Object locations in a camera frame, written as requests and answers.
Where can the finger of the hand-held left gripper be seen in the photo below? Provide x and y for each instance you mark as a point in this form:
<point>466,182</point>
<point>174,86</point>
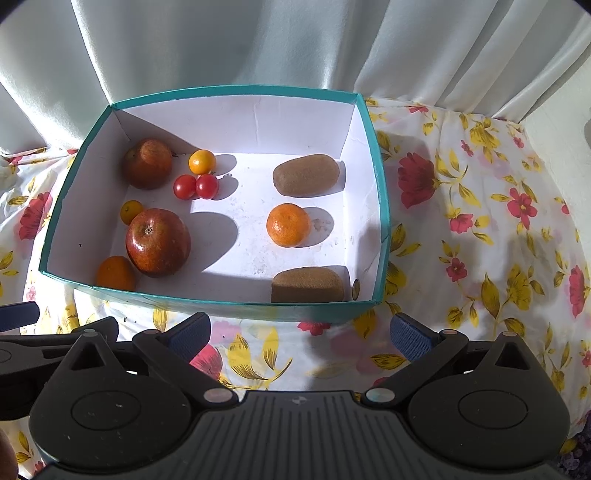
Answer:
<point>32,346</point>
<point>18,316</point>

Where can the small yellowish round object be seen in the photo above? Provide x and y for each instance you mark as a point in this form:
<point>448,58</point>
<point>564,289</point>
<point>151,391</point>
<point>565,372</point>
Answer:
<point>355,289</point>

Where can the brown kiwi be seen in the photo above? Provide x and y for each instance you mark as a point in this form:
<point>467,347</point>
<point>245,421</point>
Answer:
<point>307,285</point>
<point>306,175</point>

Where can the red cherry tomato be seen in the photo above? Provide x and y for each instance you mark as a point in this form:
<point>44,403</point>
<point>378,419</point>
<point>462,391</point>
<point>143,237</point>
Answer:
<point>207,186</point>
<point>184,187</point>

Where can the white curtain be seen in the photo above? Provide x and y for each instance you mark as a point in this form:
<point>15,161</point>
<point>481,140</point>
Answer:
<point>231,41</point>

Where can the bright orange mandarin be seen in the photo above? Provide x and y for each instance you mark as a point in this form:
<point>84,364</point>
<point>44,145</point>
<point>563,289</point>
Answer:
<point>115,273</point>
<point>288,225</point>

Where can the teal cardboard box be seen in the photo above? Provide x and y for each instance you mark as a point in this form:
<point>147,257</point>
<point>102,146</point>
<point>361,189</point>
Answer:
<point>240,120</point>

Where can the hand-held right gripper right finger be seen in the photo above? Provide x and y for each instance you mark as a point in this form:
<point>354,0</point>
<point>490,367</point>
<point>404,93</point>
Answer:
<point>411,339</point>

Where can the dark purple cloth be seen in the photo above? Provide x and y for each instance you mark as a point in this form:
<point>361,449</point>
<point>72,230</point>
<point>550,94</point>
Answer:
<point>574,461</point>

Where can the floral tablecloth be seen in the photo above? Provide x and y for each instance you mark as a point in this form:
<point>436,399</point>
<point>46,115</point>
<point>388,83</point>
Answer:
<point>461,230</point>

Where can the large red apple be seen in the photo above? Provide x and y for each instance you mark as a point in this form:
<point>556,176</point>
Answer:
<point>158,242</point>

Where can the dull red apple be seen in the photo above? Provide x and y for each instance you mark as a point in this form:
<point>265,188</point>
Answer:
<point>147,164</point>

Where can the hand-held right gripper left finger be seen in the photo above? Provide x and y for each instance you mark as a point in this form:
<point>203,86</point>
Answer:
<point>187,339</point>

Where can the yellow cherry tomato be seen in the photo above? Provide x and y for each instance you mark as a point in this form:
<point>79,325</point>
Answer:
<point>130,210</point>
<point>202,162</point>

